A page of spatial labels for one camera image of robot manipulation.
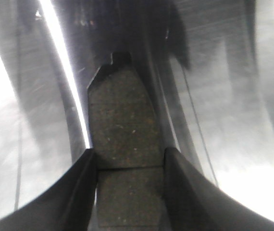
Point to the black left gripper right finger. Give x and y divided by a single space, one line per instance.
242 202

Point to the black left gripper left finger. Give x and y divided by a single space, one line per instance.
65 206

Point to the brake pad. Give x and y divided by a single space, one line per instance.
126 140

